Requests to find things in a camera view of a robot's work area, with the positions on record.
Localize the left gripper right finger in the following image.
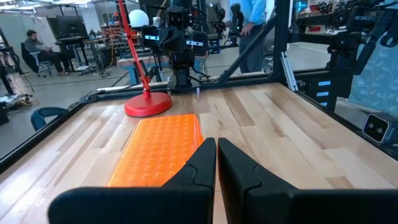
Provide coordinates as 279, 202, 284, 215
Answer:
217, 137, 398, 224

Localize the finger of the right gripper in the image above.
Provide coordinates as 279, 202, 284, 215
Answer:
160, 29, 175, 53
173, 29, 188, 54

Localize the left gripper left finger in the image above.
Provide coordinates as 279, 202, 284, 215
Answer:
48, 138, 217, 224

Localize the clear box with orange lid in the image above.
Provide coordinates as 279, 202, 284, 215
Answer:
107, 113, 205, 189

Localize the black controller box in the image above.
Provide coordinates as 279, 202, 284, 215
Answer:
298, 70, 354, 113

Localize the white globe lamp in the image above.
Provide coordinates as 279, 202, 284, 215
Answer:
128, 9, 150, 29

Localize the blue-legged workbench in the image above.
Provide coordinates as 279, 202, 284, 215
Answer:
117, 55, 206, 85

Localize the person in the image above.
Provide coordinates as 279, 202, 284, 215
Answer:
24, 29, 72, 77
224, 0, 269, 75

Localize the red desk lamp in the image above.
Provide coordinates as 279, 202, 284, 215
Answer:
117, 0, 174, 118

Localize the black monitor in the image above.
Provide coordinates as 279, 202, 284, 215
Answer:
47, 14, 88, 40

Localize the black office chair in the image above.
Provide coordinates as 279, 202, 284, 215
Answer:
20, 42, 53, 78

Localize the black table clamp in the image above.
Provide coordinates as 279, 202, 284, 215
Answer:
30, 106, 69, 131

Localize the blue patterned panel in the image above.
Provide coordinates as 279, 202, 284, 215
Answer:
348, 43, 398, 116

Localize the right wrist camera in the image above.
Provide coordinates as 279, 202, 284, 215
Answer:
165, 5, 193, 29

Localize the white metal bracket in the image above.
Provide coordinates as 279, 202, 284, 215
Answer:
280, 50, 300, 91

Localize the black depth camera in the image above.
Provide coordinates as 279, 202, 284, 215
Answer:
361, 111, 398, 147

